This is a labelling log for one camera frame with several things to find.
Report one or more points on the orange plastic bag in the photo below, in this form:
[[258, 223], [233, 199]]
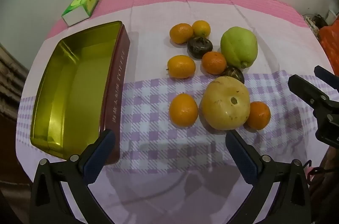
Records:
[[331, 41]]

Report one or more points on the green tissue box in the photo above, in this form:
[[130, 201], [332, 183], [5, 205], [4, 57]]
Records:
[[79, 9]]

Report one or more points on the green pear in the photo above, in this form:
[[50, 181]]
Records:
[[238, 46]]

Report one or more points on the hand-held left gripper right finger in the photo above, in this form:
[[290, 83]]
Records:
[[242, 160]]

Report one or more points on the yellow pear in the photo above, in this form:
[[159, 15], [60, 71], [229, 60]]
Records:
[[225, 102]]

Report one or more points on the pink checkered tablecloth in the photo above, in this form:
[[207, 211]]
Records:
[[148, 97]]

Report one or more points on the smooth yellowish orange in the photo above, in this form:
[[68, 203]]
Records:
[[201, 28]]

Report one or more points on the maroon and gold tin box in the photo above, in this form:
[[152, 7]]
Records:
[[74, 86]]

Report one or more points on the dark mangosteen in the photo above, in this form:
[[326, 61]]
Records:
[[198, 48], [235, 73]]

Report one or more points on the rough dark orange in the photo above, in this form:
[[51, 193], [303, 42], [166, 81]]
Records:
[[181, 33]]

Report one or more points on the striped curtain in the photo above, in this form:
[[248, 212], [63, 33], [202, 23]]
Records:
[[10, 75]]

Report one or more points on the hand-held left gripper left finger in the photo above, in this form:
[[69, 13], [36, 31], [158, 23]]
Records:
[[96, 160]]

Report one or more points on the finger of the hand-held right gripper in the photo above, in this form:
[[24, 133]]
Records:
[[325, 75], [302, 86]]

